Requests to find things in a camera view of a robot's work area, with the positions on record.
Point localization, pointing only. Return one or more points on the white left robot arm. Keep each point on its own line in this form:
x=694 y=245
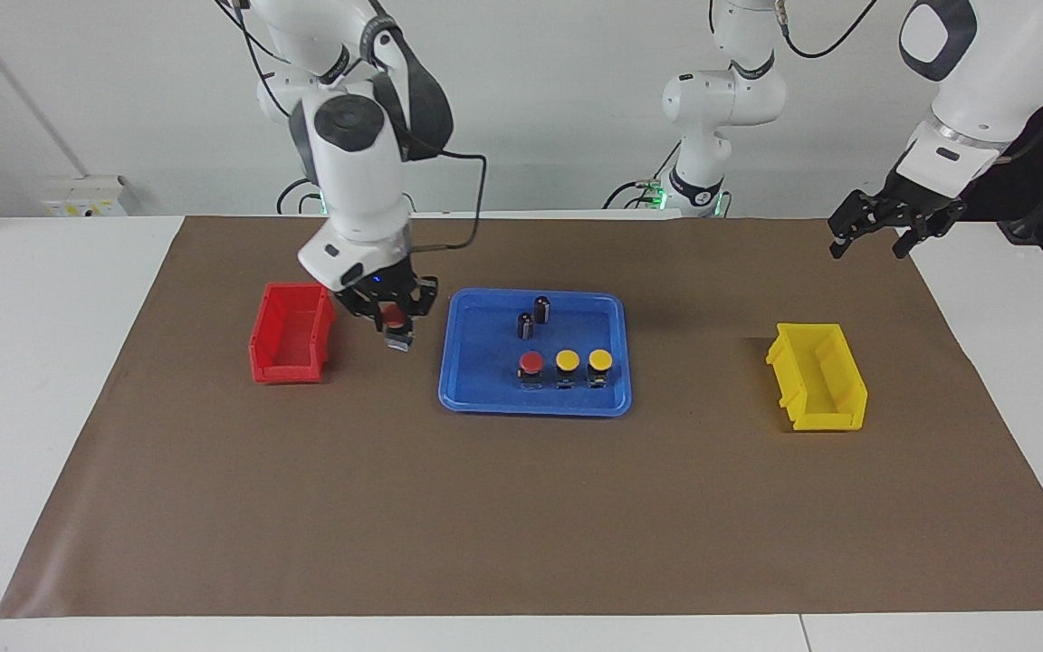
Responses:
x=1001 y=63

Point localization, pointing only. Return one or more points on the red plastic bin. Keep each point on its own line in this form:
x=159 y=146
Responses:
x=291 y=367

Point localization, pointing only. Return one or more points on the white wall outlet box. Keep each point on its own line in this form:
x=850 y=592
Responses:
x=82 y=195

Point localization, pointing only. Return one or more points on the red push button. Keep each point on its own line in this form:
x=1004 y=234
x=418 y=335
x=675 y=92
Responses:
x=531 y=363
x=392 y=316

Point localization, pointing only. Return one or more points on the yellow push button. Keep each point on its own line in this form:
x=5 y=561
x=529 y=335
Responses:
x=567 y=360
x=600 y=359

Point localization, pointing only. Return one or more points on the blue plastic tray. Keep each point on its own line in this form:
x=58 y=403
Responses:
x=485 y=362

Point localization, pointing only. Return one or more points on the yellow plastic bin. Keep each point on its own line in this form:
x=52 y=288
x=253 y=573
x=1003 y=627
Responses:
x=825 y=418

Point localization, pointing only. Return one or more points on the black cylindrical knob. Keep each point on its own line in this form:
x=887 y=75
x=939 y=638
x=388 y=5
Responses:
x=525 y=326
x=542 y=310

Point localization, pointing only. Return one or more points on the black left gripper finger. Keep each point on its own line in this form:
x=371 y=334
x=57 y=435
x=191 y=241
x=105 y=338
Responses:
x=908 y=243
x=839 y=237

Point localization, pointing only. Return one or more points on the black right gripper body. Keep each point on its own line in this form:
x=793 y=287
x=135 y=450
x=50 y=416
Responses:
x=386 y=288

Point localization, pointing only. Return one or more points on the brown table mat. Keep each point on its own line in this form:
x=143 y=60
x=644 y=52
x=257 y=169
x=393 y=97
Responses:
x=521 y=507

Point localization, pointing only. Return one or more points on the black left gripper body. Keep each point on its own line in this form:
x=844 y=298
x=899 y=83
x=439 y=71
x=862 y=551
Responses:
x=906 y=206

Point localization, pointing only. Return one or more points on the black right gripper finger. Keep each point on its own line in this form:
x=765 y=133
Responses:
x=375 y=315
x=411 y=324

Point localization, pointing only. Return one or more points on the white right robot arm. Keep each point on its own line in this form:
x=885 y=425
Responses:
x=354 y=181

